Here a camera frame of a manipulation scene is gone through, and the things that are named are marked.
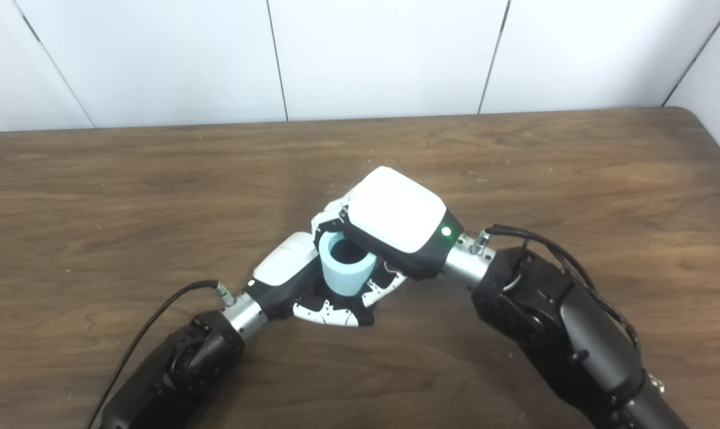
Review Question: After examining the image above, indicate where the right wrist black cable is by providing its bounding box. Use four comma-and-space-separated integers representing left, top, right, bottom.
469, 224, 642, 353

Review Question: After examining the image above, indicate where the light-blue hose piece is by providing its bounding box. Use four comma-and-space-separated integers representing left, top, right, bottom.
317, 231, 377, 298

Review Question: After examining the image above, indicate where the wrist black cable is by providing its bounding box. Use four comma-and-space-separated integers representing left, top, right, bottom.
469, 224, 642, 353
84, 279, 237, 429

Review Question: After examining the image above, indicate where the left robot hand, white and black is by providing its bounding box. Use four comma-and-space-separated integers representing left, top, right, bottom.
249, 231, 376, 328

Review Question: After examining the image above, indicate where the right robot hand, white and black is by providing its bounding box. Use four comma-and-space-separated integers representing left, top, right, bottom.
310, 166, 465, 308

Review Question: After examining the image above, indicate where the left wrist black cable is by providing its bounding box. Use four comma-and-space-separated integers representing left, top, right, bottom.
84, 279, 237, 429

